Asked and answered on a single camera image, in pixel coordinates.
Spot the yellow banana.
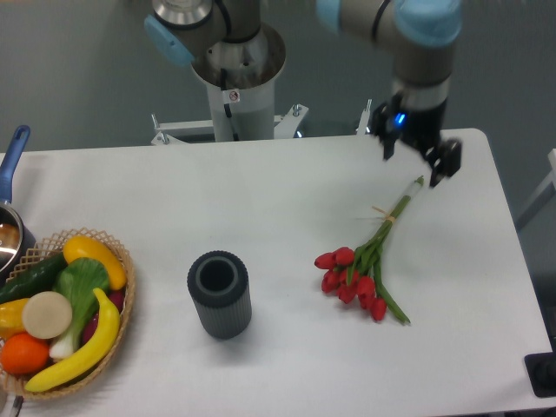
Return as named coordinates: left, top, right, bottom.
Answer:
left=24, top=288, right=120, bottom=393

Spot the green bok choy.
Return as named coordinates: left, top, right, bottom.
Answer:
left=50, top=257, right=109, bottom=361

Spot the blue handled saucepan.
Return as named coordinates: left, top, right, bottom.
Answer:
left=1, top=125, right=36, bottom=286

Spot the white frame at right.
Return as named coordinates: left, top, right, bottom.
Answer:
left=515, top=149, right=555, bottom=230

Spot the beige round disc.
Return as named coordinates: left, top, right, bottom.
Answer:
left=22, top=291, right=72, bottom=340

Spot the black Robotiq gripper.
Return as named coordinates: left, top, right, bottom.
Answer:
left=370, top=99, right=462, bottom=188

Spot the black cable on pedestal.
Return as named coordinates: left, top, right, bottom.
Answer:
left=219, top=68, right=240, bottom=142

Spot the dark grey ribbed vase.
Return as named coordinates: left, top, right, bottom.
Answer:
left=187, top=250, right=252, bottom=340

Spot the green cucumber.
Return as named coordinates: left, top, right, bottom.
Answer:
left=1, top=253, right=68, bottom=304

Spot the orange fruit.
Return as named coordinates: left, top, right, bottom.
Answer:
left=1, top=333, right=50, bottom=375

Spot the woven wicker basket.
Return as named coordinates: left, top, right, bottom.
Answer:
left=1, top=228, right=136, bottom=401

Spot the yellow bell pepper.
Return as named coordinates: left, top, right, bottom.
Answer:
left=0, top=298, right=30, bottom=341

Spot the white metal base bracket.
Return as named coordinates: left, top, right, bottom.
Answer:
left=151, top=99, right=373, bottom=145

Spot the black device at edge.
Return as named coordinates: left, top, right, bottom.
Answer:
left=524, top=352, right=555, bottom=398

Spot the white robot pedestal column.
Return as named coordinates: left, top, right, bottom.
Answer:
left=192, top=23, right=286, bottom=142

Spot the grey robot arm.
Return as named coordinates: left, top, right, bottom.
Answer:
left=144, top=1, right=462, bottom=186

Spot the purple red vegetable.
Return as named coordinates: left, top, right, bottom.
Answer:
left=81, top=290, right=125, bottom=345

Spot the red tulip bouquet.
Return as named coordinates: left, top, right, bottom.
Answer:
left=314, top=176, right=424, bottom=325

